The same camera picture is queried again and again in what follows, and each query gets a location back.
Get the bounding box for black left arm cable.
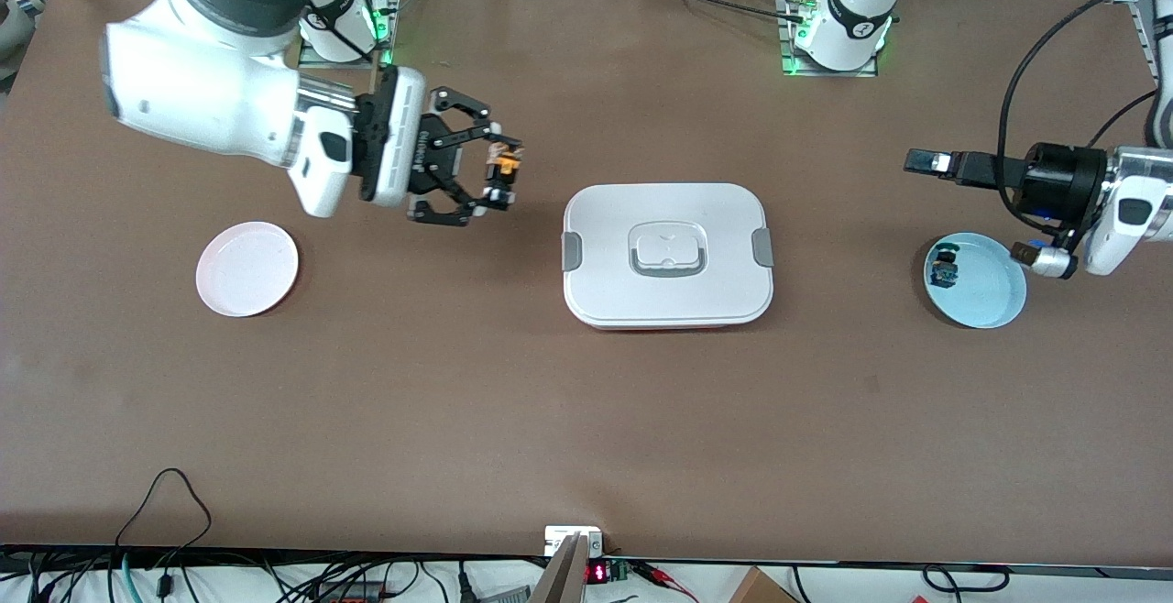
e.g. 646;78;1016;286
999;0;1173;230

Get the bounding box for white lunch box grey latches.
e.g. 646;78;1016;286
561;183;775;331

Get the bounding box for orange push button switch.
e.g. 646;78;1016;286
484;143;523;210

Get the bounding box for red clip test leads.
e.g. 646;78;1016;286
632;562;697;602

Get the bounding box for black coiled cable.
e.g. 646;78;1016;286
921;565;1011;593

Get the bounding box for aluminium profile bar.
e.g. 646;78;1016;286
530;532;589;603

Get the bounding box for pink round plate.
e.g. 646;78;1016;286
196;221;301;318

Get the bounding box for green push button switch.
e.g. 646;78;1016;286
927;246;961;290

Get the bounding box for thin black looped cable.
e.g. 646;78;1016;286
115;467;214;597

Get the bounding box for light blue round plate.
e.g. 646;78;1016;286
923;232;1027;329

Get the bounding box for perforated aluminium bracket strip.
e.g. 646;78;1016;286
1100;0;1165;91

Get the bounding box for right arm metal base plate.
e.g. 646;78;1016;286
298;0;404;70

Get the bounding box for brown cardboard box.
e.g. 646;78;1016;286
729;566;798;603

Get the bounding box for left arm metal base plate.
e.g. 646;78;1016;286
777;0;881;79

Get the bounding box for small white metal bracket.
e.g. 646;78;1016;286
544;526;604;556

